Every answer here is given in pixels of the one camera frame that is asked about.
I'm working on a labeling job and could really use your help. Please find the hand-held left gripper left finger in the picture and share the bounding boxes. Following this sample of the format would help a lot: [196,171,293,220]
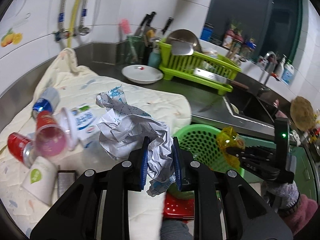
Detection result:
[30,136,152,240]

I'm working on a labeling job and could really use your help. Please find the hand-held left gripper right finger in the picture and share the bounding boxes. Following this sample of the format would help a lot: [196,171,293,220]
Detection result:
[172,136,293,240]

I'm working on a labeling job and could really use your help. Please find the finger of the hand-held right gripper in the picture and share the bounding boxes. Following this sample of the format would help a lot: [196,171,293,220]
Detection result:
[235,160,276,181]
[225,145,276,162]

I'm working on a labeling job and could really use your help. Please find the yellow plastic wrapper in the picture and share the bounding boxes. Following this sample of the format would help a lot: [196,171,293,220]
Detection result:
[216,127,244,168]

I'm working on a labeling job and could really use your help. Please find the green plastic mesh basket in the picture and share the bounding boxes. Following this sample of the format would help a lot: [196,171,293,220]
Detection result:
[172,124,245,198]

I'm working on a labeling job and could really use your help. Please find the white printed paper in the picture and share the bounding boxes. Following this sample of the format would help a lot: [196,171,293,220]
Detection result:
[96,85,175,197]

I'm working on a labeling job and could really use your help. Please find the white blue milk carton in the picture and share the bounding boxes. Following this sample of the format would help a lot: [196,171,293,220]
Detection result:
[70,105,105,148]

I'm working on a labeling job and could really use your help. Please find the clear plastic cup red label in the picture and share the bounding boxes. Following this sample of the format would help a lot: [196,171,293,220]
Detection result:
[34,107,78,157]

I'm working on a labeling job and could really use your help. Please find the white paper cup green logo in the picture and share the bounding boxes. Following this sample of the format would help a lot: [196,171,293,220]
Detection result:
[21,156,59,204]

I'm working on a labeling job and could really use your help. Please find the blue drink can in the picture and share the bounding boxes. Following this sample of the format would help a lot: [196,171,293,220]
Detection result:
[31,87,60,117]

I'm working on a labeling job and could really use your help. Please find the red drink can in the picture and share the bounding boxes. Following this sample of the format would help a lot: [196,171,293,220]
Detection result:
[7,132,38,168]

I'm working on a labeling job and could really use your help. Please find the person's right hand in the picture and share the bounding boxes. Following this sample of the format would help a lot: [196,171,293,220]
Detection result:
[261,181,300,210]

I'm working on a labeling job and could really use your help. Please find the red plastic stool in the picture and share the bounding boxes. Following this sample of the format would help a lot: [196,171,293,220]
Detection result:
[164,194,195,217]

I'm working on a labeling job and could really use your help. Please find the brown round scrubber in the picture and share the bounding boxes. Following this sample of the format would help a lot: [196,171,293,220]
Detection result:
[290,96,315,132]

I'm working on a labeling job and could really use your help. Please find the steel sink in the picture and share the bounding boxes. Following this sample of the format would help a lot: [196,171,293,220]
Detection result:
[225,91,283,128]

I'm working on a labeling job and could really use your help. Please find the cream quilted cloth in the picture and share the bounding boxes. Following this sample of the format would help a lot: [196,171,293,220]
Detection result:
[0,47,192,240]

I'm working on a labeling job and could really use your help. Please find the blue white detergent bottle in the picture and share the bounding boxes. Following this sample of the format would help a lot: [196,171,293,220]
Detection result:
[280,60,295,85]

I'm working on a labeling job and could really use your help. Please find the dark grey pad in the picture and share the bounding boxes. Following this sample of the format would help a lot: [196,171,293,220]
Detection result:
[57,170,77,198]

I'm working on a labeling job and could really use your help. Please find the white pump bottle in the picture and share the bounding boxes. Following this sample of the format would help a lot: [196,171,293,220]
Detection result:
[274,54,287,75]

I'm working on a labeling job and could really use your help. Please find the chrome faucet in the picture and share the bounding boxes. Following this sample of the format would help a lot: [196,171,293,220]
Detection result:
[259,51,278,85]

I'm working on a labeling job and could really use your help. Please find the green dish rack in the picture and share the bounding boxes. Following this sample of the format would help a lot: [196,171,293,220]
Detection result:
[159,40,242,96]

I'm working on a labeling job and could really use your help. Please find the teal soap bottle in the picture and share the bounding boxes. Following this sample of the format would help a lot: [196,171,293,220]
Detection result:
[147,47,162,68]

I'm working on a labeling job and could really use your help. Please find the row of condiment bottles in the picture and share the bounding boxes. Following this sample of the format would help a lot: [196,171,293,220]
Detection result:
[221,21,258,62]

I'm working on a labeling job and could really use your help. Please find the green glass jar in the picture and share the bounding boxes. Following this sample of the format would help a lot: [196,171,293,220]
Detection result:
[126,35,145,64]

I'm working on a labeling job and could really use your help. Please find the steel wok lid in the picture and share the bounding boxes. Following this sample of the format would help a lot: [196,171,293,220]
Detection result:
[166,29,202,53]

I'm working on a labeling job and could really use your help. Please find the blue plastic container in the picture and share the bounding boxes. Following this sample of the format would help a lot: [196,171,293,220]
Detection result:
[200,23,214,42]

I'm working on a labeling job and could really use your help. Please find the pink brush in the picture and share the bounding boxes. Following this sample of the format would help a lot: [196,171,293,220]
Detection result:
[119,18,132,42]

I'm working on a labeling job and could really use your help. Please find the dark window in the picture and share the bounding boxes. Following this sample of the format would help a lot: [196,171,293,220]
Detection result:
[206,0,302,64]

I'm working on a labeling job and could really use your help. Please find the steel cleaver wooden handle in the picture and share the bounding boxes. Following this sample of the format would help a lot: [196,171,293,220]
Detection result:
[194,67,249,90]

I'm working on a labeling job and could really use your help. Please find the small black-handled knife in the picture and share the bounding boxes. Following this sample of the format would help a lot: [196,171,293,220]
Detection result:
[161,17,174,34]

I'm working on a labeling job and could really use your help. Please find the large black-handled knife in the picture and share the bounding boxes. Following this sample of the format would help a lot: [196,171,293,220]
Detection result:
[134,11,157,37]

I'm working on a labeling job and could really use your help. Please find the wall water valve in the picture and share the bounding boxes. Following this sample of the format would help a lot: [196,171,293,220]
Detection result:
[54,29,73,40]

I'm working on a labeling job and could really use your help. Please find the yellow gas hose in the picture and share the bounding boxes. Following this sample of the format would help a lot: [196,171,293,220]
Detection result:
[67,0,89,48]

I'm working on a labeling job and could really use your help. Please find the braided metal hose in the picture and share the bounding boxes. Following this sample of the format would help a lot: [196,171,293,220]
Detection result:
[79,0,91,35]
[58,0,72,30]

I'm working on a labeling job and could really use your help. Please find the fruit wall sticker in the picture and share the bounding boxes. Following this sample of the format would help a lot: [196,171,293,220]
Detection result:
[1,29,23,47]

